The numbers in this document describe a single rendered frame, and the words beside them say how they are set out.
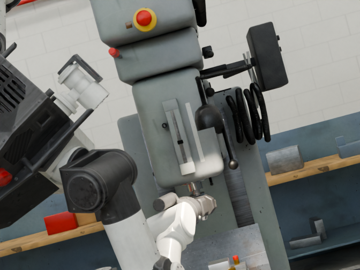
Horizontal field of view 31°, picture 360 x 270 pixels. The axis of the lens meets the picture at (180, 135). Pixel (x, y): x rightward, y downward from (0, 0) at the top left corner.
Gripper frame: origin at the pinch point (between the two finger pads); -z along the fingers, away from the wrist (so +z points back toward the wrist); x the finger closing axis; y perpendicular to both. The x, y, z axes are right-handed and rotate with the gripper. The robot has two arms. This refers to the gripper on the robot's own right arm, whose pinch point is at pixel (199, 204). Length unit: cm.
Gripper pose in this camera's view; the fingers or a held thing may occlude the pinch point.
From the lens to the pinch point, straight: 192.5
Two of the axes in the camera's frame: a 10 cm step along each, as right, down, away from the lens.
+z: -3.4, 0.8, -9.4
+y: 2.6, 9.7, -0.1
